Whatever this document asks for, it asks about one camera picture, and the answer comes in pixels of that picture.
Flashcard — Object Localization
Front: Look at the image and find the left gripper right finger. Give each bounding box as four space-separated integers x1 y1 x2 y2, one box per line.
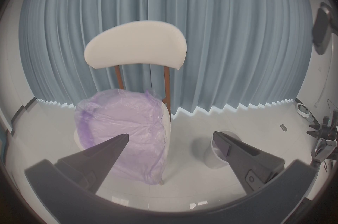
213 131 286 195

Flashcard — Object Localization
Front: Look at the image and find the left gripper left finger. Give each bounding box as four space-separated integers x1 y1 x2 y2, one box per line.
54 134 129 195

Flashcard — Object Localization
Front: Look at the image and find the white paper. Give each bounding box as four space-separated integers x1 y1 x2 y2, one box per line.
297 103 311 119

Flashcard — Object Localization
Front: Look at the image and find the purple plastic bag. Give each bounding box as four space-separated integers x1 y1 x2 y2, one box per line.
75 89 169 186

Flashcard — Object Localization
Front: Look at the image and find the white trash bin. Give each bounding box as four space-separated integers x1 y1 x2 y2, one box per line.
203 130 241 169

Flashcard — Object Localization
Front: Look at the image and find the white padded wooden chair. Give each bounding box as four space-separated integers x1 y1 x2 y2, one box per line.
73 20 187 186

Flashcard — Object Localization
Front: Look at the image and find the pale blue curtain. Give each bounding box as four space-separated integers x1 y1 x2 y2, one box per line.
18 0 313 115

